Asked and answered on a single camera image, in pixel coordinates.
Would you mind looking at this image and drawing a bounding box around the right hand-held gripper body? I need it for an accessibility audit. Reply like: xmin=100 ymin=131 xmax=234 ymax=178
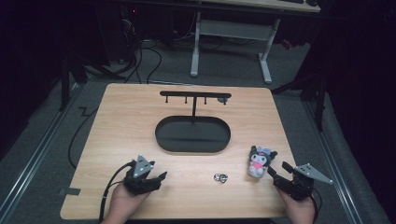
xmin=273 ymin=162 xmax=333 ymax=202

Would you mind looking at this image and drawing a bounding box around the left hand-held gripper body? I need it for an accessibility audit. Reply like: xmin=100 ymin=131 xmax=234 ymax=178
xmin=123 ymin=154 xmax=162 ymax=196

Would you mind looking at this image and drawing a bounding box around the black and pink plush toy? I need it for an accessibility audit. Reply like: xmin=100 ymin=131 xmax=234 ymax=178
xmin=247 ymin=145 xmax=278 ymax=180

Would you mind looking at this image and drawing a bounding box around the silver metal key ring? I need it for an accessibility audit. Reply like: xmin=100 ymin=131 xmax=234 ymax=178
xmin=213 ymin=173 xmax=229 ymax=185

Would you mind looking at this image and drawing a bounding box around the black key rack with tray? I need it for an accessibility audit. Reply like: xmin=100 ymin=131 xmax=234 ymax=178
xmin=154 ymin=90 xmax=233 ymax=154

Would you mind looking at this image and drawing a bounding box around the person's right hand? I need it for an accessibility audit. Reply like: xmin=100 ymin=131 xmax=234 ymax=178
xmin=276 ymin=188 xmax=316 ymax=224

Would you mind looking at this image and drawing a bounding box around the person's left hand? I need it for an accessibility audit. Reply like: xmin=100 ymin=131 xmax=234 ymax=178
xmin=101 ymin=183 xmax=151 ymax=224

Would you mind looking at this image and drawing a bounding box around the black metal stand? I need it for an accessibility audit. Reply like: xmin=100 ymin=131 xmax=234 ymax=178
xmin=271 ymin=62 xmax=329 ymax=133
xmin=58 ymin=46 xmax=126 ymax=112

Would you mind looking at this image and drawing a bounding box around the grey tape piece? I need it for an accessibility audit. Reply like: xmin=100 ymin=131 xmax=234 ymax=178
xmin=59 ymin=187 xmax=81 ymax=197

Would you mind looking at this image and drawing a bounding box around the dark computer tower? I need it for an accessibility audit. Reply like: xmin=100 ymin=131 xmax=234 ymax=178
xmin=120 ymin=5 xmax=142 ymax=63

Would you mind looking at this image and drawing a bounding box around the right hand-held gripper cable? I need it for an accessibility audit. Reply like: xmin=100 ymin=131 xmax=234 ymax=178
xmin=310 ymin=187 xmax=320 ymax=223

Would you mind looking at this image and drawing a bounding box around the hand-held gripper cable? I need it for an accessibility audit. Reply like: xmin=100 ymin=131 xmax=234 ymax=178
xmin=310 ymin=187 xmax=320 ymax=223
xmin=98 ymin=160 xmax=137 ymax=223

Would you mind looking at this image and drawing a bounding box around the left hand-held gripper cable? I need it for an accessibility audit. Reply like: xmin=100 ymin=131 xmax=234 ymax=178
xmin=98 ymin=160 xmax=137 ymax=223

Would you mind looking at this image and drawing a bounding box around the metal floor rail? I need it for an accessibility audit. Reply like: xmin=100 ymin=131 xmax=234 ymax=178
xmin=0 ymin=82 xmax=83 ymax=218
xmin=302 ymin=101 xmax=363 ymax=224

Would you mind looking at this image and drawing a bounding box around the thin black floor cable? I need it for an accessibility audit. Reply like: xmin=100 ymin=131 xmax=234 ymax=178
xmin=67 ymin=106 xmax=99 ymax=170

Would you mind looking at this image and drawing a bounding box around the looped black cable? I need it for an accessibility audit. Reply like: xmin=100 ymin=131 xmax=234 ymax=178
xmin=141 ymin=46 xmax=163 ymax=85

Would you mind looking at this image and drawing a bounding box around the bundle of black cables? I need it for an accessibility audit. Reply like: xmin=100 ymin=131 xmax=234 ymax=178
xmin=123 ymin=38 xmax=144 ymax=84

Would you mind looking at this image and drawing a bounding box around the white metal frame desk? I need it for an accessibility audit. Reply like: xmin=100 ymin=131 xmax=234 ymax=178
xmin=190 ymin=0 xmax=321 ymax=85

